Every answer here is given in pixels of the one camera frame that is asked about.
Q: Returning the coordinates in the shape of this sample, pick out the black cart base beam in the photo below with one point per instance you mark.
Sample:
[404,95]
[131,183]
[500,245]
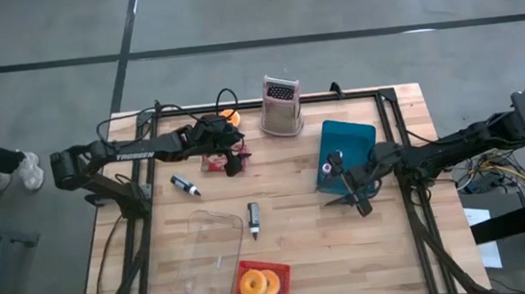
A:
[516,221]

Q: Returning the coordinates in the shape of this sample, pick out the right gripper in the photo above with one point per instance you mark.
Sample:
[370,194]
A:
[371,172]

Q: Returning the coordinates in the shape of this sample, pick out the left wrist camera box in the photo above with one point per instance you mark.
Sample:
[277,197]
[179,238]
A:
[233,165]

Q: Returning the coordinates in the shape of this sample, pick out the black aluminium table frame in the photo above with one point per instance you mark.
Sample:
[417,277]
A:
[359,94]

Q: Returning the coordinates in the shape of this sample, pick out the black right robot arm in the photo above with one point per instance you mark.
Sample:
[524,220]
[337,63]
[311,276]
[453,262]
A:
[460,145]

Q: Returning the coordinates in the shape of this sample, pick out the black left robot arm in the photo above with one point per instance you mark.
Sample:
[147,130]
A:
[137,154]

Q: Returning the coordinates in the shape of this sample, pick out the grey marker pen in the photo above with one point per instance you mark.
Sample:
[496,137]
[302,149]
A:
[253,215]

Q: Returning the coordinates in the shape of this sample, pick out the orange frosted donut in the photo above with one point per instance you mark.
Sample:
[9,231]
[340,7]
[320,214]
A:
[245,291]
[276,285]
[235,119]

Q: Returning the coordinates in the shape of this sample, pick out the red plastic basket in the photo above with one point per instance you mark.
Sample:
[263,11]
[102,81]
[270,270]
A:
[254,265]

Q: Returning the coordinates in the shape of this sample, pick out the white paper sheet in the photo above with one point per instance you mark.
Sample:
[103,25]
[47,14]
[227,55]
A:
[487,251]

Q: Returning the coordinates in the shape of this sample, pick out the clear plastic container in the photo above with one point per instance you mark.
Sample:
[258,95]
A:
[205,258]

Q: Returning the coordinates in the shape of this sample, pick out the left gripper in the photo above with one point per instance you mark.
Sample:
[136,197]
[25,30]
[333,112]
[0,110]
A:
[215,134]

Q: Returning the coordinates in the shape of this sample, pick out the teal plastic bin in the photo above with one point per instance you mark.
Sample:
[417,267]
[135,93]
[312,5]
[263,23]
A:
[338,135]

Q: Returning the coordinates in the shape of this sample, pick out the metal box grater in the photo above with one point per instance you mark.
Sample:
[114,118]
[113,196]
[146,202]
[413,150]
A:
[281,116]

